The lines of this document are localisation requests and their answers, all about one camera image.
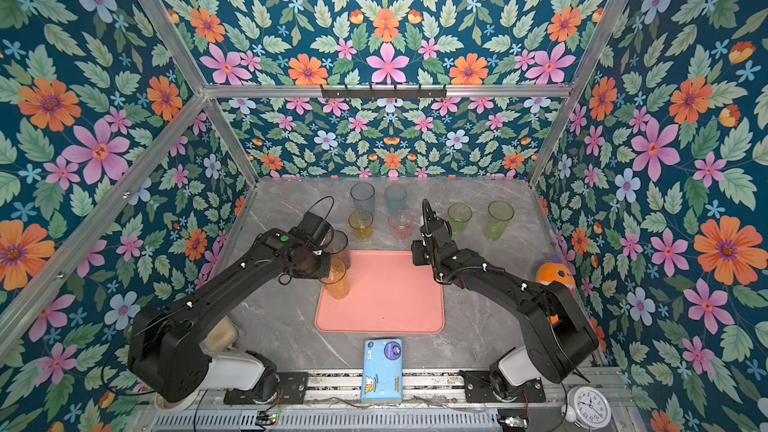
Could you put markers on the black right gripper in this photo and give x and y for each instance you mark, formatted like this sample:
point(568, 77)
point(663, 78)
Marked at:
point(416, 250)

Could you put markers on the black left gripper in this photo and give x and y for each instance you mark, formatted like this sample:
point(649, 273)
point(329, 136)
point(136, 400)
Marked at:
point(322, 274)

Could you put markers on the dark grey tall glass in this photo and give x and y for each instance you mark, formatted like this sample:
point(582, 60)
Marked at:
point(339, 247)

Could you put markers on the amber tall glass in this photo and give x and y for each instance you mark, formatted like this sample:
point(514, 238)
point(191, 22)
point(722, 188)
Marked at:
point(336, 283)

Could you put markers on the pink plastic tray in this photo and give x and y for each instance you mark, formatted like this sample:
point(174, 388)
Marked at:
point(387, 295)

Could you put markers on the blue-grey tall glass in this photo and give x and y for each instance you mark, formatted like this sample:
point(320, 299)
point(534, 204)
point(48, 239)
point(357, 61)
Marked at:
point(363, 196)

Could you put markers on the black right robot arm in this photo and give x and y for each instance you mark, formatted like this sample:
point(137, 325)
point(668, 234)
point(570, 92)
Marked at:
point(556, 333)

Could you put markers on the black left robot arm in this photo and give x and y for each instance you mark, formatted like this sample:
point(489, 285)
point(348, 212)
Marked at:
point(165, 347)

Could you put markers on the green short glass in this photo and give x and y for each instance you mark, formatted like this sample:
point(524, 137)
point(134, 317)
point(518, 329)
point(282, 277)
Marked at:
point(460, 215)

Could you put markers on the pink short glass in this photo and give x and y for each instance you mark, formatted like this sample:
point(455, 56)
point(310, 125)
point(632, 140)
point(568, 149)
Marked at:
point(401, 224)

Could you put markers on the teal tall glass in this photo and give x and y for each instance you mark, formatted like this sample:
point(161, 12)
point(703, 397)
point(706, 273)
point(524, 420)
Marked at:
point(396, 198)

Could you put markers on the yellow short glass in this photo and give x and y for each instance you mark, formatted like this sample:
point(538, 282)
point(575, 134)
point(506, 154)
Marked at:
point(361, 223)

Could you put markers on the light green tall glass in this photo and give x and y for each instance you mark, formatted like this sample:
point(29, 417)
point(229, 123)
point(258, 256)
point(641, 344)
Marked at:
point(499, 215)

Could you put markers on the orange plush toy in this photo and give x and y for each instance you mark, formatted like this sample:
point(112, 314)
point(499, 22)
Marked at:
point(550, 272)

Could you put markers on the blue tissue pack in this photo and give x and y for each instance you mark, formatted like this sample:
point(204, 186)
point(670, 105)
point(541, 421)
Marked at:
point(382, 373)

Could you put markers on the masking tape roll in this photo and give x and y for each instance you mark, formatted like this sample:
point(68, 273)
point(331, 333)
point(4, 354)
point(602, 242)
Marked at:
point(166, 406)

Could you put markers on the white alarm clock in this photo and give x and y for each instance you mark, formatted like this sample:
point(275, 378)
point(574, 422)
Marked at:
point(588, 408)

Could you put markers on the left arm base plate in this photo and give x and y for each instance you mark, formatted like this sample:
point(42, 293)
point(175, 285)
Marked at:
point(274, 388)

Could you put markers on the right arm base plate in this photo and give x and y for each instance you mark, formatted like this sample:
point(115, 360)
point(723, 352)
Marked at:
point(483, 386)

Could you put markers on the black hook rail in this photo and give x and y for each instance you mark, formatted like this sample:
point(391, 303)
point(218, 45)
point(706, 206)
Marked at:
point(371, 92)

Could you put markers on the white ribbed cable duct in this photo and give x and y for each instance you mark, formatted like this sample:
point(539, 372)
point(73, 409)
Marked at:
point(330, 420)

